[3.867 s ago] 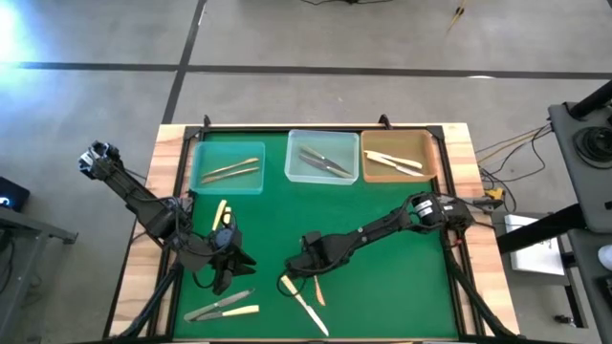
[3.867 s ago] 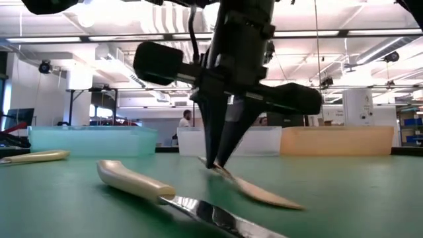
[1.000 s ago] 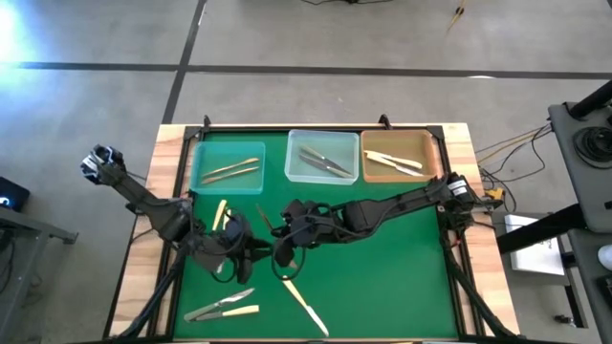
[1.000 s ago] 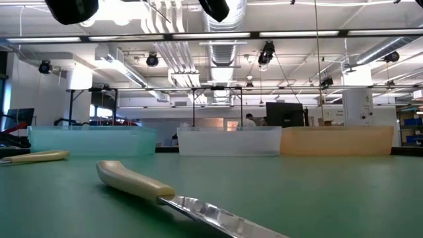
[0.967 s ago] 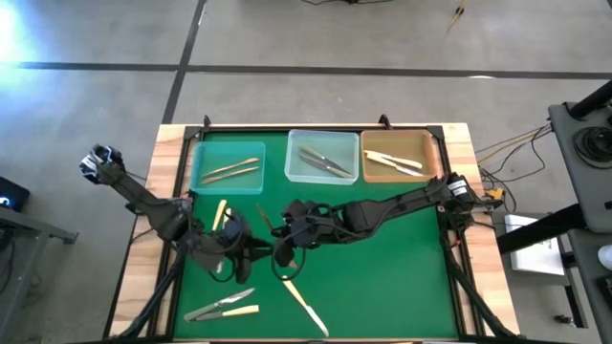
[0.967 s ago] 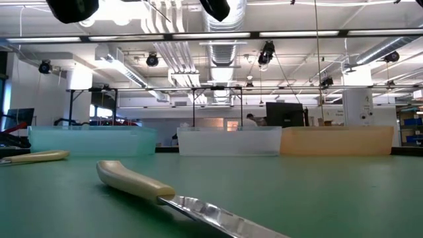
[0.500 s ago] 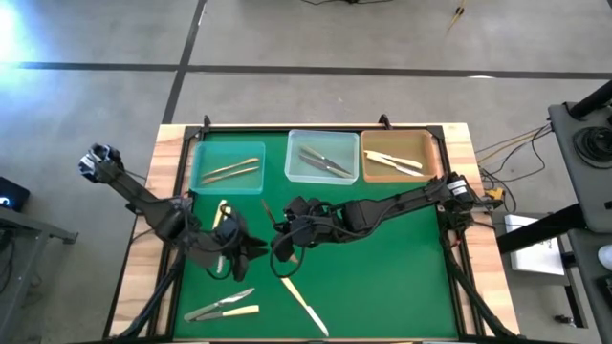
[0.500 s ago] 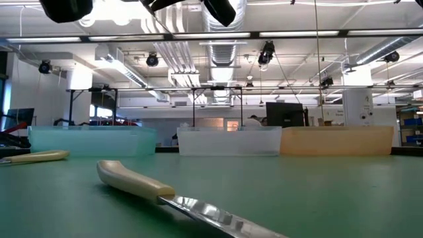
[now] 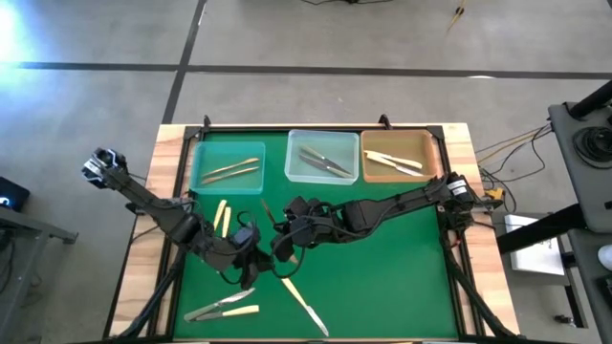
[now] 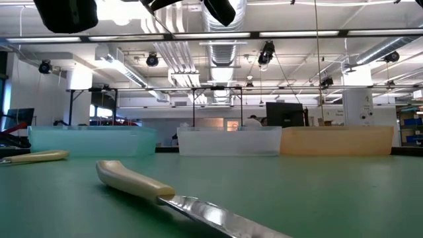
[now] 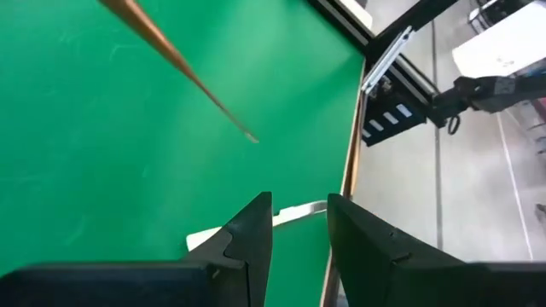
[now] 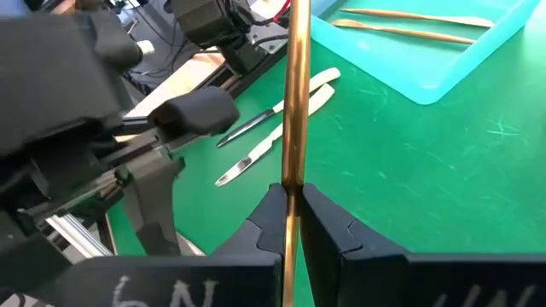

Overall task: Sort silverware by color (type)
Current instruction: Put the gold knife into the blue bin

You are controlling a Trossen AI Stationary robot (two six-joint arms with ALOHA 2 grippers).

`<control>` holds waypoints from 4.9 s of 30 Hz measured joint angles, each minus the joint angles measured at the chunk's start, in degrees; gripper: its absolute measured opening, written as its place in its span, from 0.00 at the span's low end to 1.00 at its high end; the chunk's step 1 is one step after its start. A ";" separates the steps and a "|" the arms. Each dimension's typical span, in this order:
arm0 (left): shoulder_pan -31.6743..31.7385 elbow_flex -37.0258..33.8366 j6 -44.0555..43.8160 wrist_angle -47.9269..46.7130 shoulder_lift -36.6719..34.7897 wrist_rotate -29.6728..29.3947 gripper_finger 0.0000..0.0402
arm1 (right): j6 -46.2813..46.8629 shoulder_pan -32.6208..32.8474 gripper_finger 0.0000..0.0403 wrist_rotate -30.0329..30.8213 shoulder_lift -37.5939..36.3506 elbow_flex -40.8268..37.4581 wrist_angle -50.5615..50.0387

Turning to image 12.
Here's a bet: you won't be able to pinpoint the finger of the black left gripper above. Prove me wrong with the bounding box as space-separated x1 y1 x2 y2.
122 147 187 257
147 86 241 138

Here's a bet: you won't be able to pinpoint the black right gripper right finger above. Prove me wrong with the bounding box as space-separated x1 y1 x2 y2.
300 182 546 307

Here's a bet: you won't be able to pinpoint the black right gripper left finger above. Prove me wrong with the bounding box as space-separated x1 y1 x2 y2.
57 182 288 307

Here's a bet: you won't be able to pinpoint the cream-handled table knife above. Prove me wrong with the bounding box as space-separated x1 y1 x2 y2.
214 83 336 188
216 67 342 149

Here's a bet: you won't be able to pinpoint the wooden chopsticks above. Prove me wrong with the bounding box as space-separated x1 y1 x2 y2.
331 18 478 46

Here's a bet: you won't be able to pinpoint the green table mat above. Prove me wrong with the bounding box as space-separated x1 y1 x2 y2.
106 25 546 307

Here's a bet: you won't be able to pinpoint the teal plastic bin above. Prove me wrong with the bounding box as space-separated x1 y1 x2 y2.
310 0 542 106

